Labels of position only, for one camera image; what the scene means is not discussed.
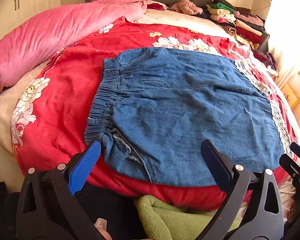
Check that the pink crumpled garment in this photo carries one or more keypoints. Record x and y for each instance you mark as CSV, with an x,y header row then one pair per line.
x,y
186,7

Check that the pink quilt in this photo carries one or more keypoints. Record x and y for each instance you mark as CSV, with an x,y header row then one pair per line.
x,y
37,39

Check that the yellow box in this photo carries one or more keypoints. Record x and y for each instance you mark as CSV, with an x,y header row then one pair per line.
x,y
290,96

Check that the purple clothes in basket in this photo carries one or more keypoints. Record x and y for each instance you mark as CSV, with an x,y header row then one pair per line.
x,y
266,58

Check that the blue denim pants lace hem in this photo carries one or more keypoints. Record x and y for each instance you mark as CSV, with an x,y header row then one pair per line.
x,y
155,106

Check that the green fleece clothing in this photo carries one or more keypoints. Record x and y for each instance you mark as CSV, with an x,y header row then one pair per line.
x,y
164,221

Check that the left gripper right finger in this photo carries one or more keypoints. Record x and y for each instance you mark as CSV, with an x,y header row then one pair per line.
x,y
252,208

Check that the stack of folded clothes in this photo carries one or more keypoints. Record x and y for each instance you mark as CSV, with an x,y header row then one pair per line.
x,y
245,27

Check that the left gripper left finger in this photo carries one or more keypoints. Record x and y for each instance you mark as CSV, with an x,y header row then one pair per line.
x,y
47,206

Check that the dark red garment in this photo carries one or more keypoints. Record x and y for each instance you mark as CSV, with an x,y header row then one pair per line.
x,y
155,5

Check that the red floral blanket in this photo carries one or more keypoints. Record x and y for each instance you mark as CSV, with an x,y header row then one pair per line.
x,y
48,123

